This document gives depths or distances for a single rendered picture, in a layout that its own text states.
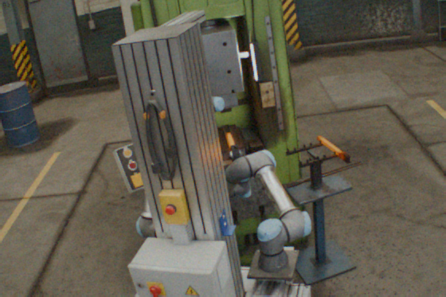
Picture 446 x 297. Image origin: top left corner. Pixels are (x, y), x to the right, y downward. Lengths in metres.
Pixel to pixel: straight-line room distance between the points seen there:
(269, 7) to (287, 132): 0.88
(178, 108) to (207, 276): 0.60
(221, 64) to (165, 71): 1.41
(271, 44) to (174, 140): 1.63
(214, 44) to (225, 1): 0.31
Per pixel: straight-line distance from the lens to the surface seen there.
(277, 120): 3.37
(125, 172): 3.02
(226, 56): 3.04
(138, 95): 1.73
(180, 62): 1.63
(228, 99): 3.11
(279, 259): 2.34
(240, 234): 3.50
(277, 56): 3.25
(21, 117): 7.35
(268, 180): 2.46
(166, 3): 3.10
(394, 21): 9.57
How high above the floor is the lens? 2.31
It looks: 22 degrees down
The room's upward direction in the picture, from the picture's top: 9 degrees counter-clockwise
